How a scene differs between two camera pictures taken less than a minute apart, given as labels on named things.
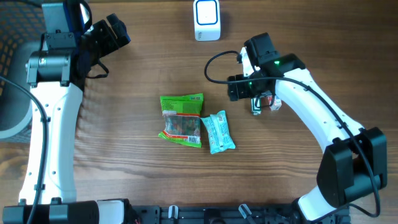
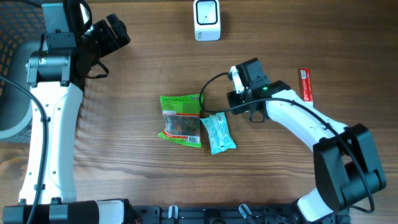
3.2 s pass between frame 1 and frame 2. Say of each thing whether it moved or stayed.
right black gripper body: moved
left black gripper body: stayed
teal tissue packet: stayed
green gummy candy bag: stayed
